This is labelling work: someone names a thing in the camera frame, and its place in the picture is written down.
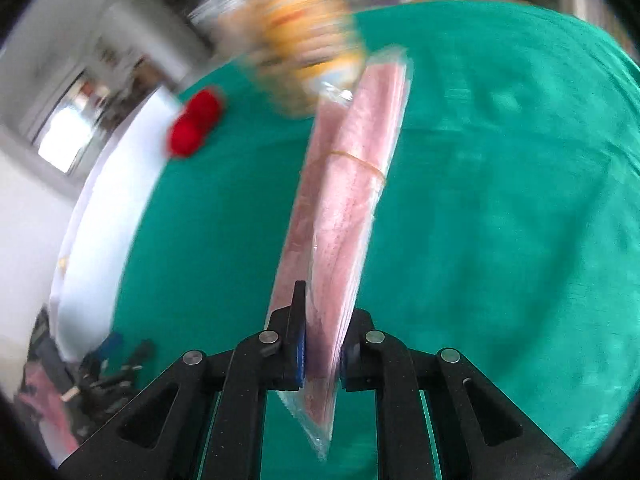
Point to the red snack packet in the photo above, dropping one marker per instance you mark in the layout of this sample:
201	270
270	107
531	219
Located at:
192	122

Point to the long white box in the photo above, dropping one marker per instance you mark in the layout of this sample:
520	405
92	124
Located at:
110	210

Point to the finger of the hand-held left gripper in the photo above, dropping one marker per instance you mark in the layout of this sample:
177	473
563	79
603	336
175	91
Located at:
111	344
140	352

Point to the pink cloth packet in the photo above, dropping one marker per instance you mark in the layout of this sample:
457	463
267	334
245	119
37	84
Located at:
345	210

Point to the clear peanut jar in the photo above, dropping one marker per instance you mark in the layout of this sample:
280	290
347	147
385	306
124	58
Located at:
300	45

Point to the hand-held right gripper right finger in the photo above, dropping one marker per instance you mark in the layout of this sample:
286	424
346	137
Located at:
360	355

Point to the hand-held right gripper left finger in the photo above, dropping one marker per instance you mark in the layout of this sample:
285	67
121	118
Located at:
300	355

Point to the glass balcony door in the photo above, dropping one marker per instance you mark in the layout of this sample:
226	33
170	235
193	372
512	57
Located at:
70	145

